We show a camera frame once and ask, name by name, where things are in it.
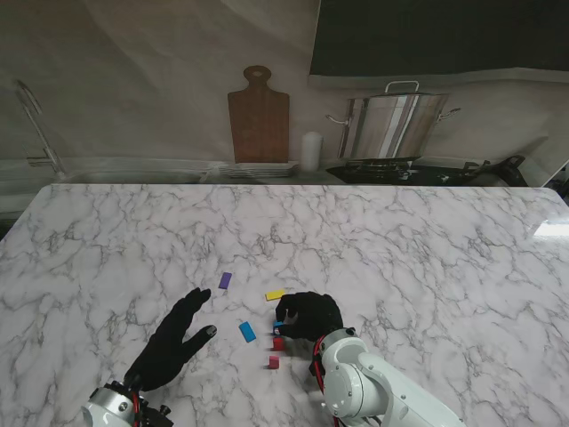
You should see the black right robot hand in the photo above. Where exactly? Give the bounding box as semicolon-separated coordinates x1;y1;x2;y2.
274;291;345;343

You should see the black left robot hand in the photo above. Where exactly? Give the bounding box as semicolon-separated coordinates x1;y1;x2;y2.
122;287;218;394

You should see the black gas stove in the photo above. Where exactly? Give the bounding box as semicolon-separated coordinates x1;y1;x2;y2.
326;157;472;187

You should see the stack of white plates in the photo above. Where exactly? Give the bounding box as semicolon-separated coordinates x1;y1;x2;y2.
220;162;300;179

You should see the white candle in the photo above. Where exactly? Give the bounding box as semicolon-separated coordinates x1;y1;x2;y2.
301;131;324;173

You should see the steel sink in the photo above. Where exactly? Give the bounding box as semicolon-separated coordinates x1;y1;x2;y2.
61;171;210;184

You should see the brown wooden cutting board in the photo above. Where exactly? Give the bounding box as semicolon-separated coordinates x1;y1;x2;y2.
227;65;291;165

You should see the large steel stock pot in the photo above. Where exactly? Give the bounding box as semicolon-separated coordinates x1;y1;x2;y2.
326;80;462;160

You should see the chrome faucet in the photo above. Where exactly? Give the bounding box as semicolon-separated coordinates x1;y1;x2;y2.
15;79;68;179

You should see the black pan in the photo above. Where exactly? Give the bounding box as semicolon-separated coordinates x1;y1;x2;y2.
464;155;528;187

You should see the dark range hood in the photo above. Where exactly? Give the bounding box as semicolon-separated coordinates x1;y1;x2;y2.
308;0;569;89

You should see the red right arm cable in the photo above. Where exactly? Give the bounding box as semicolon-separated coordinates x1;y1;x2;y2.
311;336;325;392

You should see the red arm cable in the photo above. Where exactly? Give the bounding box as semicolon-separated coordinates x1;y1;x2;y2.
130;391;148;422
311;336;325;392

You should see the red left arm cable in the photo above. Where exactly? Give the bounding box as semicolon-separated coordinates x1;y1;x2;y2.
130;391;148;422

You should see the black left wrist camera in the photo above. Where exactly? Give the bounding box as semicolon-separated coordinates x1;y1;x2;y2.
140;403;173;427

